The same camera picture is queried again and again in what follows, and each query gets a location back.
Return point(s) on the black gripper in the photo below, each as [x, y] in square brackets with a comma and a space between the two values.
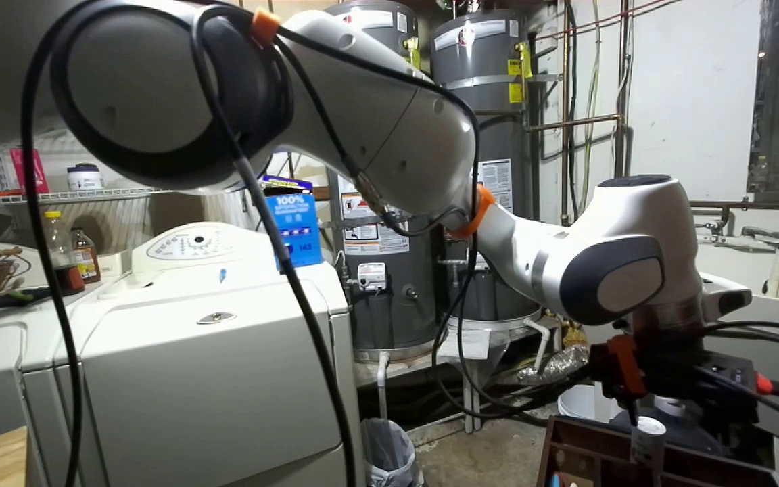
[673, 374]

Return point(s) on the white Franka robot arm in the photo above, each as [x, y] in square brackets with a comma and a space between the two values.
[390, 137]

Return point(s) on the brown liquid bottle yellow cap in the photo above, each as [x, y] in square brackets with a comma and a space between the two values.
[66, 272]

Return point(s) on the white plastic bucket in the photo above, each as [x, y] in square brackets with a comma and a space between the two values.
[578, 402]

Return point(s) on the white heater stand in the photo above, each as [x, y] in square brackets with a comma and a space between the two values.
[486, 341]

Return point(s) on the bin with plastic bag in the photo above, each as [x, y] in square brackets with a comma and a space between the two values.
[390, 451]

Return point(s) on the blue cardboard detergent box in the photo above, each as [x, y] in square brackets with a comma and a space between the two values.
[307, 225]

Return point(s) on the white washer with round panel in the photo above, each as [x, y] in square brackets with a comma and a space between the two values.
[209, 387]

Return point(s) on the brown glass jug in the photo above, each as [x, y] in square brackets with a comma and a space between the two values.
[89, 257]

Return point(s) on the white jar dark lid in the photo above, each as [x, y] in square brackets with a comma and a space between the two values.
[85, 179]

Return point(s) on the flat black tool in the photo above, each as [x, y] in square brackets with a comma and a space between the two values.
[12, 299]

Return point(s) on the pink card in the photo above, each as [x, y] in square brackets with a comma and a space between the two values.
[20, 172]

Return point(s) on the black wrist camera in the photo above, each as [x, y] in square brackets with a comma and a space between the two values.
[731, 381]

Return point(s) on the silver flexible duct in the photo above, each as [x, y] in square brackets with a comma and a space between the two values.
[561, 366]

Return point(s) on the metal wall pipes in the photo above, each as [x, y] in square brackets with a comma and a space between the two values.
[626, 137]

